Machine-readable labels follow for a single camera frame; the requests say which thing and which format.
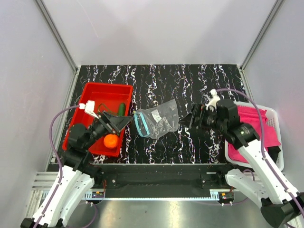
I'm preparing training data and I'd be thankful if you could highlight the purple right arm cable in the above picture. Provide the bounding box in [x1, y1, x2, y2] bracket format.
[216, 88, 304, 228]

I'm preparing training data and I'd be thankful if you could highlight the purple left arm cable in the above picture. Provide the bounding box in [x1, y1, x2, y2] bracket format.
[33, 102, 99, 228]

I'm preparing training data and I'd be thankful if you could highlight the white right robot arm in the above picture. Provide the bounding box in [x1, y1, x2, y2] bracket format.
[179, 99, 304, 228]

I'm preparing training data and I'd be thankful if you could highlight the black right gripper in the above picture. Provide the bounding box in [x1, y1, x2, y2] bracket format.
[178, 103, 227, 132]

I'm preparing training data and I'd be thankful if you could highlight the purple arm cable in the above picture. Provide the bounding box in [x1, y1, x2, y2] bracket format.
[33, 102, 99, 228]
[216, 88, 304, 228]

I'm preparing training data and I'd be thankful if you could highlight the white plastic basket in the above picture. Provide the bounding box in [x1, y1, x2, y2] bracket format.
[225, 102, 284, 171]

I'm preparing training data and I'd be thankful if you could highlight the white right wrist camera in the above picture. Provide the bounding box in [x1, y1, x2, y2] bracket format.
[206, 89, 220, 112]

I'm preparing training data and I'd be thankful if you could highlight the green fake vegetable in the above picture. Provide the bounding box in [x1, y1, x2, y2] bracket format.
[117, 103, 126, 116]

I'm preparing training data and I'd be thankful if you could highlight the red plastic bin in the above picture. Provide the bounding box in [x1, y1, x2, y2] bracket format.
[62, 82, 133, 157]

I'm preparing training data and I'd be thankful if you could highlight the fake green onion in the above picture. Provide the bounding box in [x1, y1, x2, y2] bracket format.
[97, 103, 117, 116]

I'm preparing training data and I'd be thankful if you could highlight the pink cloth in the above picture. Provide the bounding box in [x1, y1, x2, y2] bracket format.
[228, 105, 282, 162]

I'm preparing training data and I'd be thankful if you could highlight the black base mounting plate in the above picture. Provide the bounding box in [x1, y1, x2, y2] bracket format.
[94, 164, 238, 199]

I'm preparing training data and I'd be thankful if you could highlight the clear zip top bag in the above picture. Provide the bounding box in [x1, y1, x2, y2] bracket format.
[133, 99, 179, 140]

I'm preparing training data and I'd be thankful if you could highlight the orange fake fruit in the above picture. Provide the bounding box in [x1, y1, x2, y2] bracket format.
[104, 134, 119, 149]

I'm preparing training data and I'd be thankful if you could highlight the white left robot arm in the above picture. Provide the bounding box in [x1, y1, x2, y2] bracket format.
[20, 112, 132, 228]

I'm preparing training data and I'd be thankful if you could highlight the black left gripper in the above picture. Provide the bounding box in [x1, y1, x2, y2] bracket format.
[83, 110, 133, 149]

